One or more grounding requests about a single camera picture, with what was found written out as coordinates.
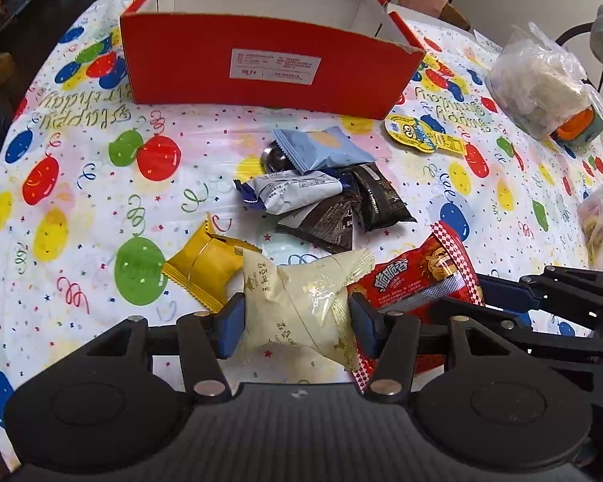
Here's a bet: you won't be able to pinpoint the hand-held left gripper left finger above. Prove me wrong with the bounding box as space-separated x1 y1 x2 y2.
83 294 247 407

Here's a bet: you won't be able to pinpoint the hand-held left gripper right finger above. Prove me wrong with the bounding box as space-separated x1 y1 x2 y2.
348 292 526 406

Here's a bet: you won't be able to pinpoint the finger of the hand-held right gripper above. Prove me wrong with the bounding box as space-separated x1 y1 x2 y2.
422 297 603 363
475 265 603 313

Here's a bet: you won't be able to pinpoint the cream snack packet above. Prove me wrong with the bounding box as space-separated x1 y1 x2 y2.
241 248 375 372

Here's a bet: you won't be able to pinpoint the yellow snack packet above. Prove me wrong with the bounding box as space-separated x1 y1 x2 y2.
161 213 262 312

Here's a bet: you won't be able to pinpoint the red noodle snack packet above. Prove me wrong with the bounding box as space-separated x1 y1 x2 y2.
347 221 486 395

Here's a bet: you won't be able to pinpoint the dark brown snack packet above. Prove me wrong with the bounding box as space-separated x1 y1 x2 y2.
339 163 417 233

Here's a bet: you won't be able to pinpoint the white and blue snack packet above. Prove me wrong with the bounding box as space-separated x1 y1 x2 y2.
234 171 345 216

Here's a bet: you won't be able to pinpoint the yellow cartoon snack pack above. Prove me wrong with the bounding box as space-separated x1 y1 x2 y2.
384 114 468 156

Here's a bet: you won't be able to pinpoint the red cardboard box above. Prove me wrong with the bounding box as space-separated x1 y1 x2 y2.
119 0 427 120

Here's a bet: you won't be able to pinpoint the dark grey-brown snack packet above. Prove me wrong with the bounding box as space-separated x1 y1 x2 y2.
276 193 357 255

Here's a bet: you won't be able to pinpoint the shiny dark round candy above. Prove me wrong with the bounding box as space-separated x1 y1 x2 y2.
260 143 295 174

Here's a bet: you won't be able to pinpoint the orange and green toy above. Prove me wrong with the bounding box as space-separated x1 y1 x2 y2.
550 108 603 149

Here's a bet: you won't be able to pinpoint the light blue snack packet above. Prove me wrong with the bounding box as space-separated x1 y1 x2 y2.
273 127 377 172

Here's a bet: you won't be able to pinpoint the balloon print tablecloth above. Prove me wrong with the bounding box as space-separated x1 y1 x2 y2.
0 0 603 468

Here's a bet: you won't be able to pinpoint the clear plastic bag white contents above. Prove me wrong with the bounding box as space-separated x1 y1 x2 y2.
487 22 603 141

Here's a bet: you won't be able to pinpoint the black metal chair back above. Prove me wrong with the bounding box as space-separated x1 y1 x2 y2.
555 24 596 48

